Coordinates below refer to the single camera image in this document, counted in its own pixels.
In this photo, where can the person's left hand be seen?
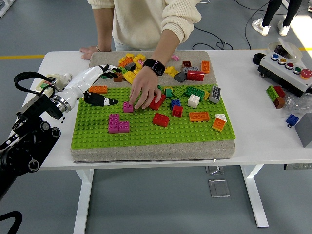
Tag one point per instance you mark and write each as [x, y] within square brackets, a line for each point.
[145, 85]

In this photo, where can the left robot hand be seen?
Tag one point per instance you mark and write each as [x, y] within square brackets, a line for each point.
[78, 83]

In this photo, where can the person's right hand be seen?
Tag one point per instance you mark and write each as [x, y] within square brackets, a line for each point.
[87, 52]

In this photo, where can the red 2x4 brick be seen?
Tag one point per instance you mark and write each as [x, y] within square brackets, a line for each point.
[195, 76]
[157, 103]

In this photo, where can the blue 2x2 brick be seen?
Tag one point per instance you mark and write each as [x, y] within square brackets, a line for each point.
[175, 102]

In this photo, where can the red sloped brick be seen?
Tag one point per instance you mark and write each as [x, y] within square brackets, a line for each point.
[161, 119]

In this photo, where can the red 2x2 brick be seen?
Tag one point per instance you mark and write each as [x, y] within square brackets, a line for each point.
[177, 111]

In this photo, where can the dark green 2x4 brick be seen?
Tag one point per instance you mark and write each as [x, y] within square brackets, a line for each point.
[159, 87]
[194, 92]

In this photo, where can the white 2x2 brick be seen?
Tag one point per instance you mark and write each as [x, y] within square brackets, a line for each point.
[193, 100]

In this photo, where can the orange 2x4 brick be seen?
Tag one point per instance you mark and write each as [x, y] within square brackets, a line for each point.
[98, 89]
[199, 116]

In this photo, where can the grey brick with black holes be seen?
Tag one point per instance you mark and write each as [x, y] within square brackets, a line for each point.
[215, 94]

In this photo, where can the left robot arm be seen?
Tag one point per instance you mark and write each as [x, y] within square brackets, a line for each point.
[24, 146]

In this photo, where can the person's right forearm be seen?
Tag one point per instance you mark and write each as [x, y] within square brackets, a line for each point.
[104, 29]

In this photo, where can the person's left forearm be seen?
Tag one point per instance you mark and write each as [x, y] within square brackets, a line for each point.
[165, 46]

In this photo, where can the large yellow sloped brick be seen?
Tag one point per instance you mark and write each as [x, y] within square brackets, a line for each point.
[129, 76]

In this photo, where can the small pink brick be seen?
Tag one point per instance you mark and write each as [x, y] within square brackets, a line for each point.
[140, 62]
[175, 57]

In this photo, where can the lime green brick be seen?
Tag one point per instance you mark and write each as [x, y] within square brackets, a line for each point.
[123, 70]

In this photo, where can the brown 2x2 brick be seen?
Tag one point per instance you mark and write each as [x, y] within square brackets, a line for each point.
[119, 78]
[187, 64]

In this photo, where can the small dark green brick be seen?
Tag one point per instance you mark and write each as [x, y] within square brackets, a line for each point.
[104, 76]

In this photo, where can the yellow 2x3 brick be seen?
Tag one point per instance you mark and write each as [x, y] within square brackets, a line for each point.
[139, 57]

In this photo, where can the dark grey sloped brick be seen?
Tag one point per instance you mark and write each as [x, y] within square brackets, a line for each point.
[181, 76]

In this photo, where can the green baseplate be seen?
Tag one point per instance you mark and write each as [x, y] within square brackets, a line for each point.
[158, 136]

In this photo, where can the yellow 2x2 brick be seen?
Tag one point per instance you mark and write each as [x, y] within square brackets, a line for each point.
[206, 95]

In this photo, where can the orange sloped brick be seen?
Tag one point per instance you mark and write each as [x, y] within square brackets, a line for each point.
[217, 124]

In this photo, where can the white sloped brick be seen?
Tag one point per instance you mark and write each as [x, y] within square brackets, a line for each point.
[221, 117]

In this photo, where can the white bulb-shaped part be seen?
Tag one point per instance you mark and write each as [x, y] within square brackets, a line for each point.
[68, 76]

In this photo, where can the black smartwatch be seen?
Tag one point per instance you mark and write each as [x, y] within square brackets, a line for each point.
[154, 66]

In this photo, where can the lime green flat plate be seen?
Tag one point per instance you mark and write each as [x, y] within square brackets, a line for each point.
[178, 92]

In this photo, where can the small black bits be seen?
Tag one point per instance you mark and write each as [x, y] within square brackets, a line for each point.
[63, 119]

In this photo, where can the grey flat plate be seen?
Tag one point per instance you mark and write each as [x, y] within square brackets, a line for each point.
[192, 69]

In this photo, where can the person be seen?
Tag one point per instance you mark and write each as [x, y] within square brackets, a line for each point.
[268, 12]
[141, 22]

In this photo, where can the grey-brown mat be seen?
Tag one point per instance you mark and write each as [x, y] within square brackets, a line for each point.
[151, 153]

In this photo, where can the small clear plastic box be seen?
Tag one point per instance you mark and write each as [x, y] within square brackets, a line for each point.
[213, 170]

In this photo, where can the black tape roll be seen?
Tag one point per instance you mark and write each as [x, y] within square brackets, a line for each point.
[256, 59]

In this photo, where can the white table leg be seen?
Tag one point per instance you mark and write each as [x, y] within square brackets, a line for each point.
[253, 195]
[84, 200]

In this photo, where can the large clear plastic box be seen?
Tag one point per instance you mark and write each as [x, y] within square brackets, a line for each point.
[219, 189]

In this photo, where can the white shoe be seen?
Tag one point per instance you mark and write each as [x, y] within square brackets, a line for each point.
[262, 28]
[284, 30]

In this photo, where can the white button control box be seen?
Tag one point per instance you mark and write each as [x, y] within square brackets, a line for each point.
[280, 73]

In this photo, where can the small black device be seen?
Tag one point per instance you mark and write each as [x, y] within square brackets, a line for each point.
[279, 50]

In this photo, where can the clear plastic bag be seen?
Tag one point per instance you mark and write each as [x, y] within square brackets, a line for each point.
[296, 104]

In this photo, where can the clear round container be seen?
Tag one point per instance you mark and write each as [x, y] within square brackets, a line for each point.
[293, 50]

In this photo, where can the grey box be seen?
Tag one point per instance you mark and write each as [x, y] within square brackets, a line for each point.
[306, 131]

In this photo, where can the table control panel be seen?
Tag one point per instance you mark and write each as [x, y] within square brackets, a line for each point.
[298, 167]

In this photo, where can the cream switch box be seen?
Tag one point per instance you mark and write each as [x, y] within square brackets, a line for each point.
[57, 80]

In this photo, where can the white furniture frame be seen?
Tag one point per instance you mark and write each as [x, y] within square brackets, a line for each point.
[5, 6]

